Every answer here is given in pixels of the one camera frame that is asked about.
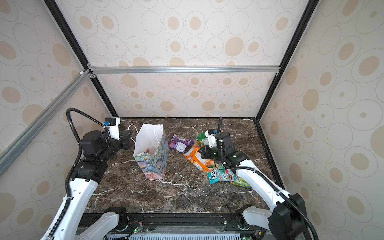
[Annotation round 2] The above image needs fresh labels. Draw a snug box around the aluminium rail left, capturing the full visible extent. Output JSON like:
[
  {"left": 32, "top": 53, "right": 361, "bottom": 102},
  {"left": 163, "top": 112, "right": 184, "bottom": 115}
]
[{"left": 1, "top": 70, "right": 91, "bottom": 175}]

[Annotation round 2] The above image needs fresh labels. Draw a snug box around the green snack bag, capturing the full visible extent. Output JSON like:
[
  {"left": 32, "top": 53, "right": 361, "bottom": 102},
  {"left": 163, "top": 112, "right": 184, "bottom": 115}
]
[{"left": 196, "top": 132, "right": 209, "bottom": 147}]

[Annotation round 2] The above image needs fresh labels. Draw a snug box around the horizontal aluminium rail back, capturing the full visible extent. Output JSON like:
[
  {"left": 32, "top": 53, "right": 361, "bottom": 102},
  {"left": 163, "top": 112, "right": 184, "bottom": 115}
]
[{"left": 91, "top": 66, "right": 280, "bottom": 74}]

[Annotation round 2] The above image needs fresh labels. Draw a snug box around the black vertical frame post right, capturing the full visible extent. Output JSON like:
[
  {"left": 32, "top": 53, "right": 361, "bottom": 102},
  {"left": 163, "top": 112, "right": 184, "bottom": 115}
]
[{"left": 256, "top": 0, "right": 320, "bottom": 122}]

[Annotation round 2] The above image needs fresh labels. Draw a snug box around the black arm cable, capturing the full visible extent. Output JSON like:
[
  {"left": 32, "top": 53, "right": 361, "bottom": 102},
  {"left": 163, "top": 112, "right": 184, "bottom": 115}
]
[
  {"left": 216, "top": 116, "right": 319, "bottom": 240},
  {"left": 44, "top": 107, "right": 105, "bottom": 240}
]

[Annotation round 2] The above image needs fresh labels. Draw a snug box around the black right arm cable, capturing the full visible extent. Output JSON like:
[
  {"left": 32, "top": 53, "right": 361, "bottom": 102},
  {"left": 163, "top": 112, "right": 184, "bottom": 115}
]
[{"left": 216, "top": 116, "right": 319, "bottom": 240}]

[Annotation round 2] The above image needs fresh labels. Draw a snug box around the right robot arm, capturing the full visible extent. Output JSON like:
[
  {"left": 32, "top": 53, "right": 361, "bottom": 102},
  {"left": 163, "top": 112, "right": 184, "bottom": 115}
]
[{"left": 199, "top": 129, "right": 313, "bottom": 240}]

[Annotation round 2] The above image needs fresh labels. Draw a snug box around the white paper bag colourful print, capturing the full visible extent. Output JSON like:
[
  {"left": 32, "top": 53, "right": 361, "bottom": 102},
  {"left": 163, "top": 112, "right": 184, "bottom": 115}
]
[{"left": 133, "top": 124, "right": 169, "bottom": 180}]

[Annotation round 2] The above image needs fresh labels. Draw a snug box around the black vertical frame post left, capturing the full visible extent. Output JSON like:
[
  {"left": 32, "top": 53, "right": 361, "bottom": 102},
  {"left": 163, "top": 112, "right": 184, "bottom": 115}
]
[{"left": 43, "top": 0, "right": 119, "bottom": 117}]

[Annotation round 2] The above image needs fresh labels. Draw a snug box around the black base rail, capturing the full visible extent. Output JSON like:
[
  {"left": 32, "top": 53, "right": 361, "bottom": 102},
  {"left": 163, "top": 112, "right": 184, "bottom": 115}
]
[{"left": 99, "top": 213, "right": 274, "bottom": 240}]

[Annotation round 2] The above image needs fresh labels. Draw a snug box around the small purple candy bag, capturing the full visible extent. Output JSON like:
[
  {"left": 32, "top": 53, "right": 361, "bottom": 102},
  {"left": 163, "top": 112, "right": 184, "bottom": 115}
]
[{"left": 169, "top": 134, "right": 195, "bottom": 154}]

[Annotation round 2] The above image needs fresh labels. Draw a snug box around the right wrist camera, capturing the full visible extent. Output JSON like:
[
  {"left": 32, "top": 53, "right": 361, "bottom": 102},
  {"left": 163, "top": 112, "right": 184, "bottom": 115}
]
[{"left": 205, "top": 129, "right": 217, "bottom": 148}]

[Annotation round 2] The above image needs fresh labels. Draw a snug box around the black vertical frame post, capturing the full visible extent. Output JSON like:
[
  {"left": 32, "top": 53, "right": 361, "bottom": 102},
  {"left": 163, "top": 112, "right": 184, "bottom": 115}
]
[
  {"left": 256, "top": 0, "right": 320, "bottom": 122},
  {"left": 43, "top": 0, "right": 119, "bottom": 117}
]

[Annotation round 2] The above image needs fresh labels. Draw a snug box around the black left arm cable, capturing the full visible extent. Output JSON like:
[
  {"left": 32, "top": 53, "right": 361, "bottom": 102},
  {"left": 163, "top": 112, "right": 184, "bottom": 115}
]
[{"left": 44, "top": 107, "right": 105, "bottom": 240}]

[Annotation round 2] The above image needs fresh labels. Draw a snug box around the teal spring candy bag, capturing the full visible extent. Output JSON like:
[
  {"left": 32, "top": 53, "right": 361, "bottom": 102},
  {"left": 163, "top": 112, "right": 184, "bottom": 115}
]
[{"left": 208, "top": 164, "right": 251, "bottom": 188}]

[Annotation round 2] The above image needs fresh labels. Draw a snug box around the orange snack bag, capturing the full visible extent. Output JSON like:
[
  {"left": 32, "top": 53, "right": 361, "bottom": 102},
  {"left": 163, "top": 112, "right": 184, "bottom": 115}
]
[{"left": 184, "top": 141, "right": 215, "bottom": 173}]

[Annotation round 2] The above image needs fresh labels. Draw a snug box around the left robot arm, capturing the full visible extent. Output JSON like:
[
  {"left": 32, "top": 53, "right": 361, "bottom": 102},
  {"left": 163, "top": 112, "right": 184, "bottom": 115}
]
[{"left": 43, "top": 129, "right": 133, "bottom": 240}]

